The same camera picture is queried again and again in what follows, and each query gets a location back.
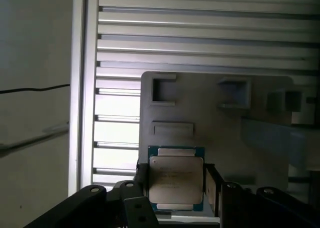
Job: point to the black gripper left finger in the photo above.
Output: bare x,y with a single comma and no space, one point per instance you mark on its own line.
87,208

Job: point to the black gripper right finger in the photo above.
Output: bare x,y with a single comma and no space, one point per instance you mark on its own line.
262,210

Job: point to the silver CPU with green edge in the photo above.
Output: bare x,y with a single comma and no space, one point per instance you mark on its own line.
175,178

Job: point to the grey metal rod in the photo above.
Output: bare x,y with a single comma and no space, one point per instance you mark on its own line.
30,139

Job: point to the grey plastic parts rack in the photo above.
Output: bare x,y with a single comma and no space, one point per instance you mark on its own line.
205,113

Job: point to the aluminium table edge rail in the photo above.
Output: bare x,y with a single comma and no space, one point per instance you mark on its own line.
85,88

